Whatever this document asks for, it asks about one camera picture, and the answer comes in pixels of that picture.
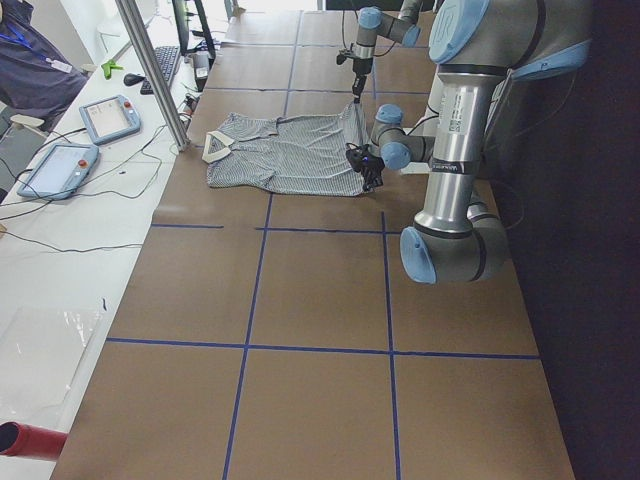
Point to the aluminium frame post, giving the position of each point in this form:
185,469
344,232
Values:
144,50

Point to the black computer keyboard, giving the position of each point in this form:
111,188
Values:
168,58

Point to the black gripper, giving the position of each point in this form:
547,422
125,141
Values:
371,172
358,68

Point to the near blue teach pendant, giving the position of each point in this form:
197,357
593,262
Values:
60,172

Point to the navy white striped polo shirt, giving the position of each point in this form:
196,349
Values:
303,155

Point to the green plastic clamp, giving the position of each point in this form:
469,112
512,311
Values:
109,67

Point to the black computer monitor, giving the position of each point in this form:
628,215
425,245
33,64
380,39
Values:
193,41

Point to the far blue teach pendant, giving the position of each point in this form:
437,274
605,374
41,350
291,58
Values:
110,119

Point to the blue teach pendant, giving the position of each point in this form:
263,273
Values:
110,119
60,172

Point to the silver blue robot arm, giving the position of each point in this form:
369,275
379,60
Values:
475,46
372,23

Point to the black computer mouse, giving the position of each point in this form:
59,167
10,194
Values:
131,79

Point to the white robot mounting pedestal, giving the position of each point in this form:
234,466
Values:
425,125

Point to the person in dark jacket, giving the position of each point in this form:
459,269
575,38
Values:
36,79

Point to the red cylinder tube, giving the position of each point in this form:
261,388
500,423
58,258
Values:
32,442

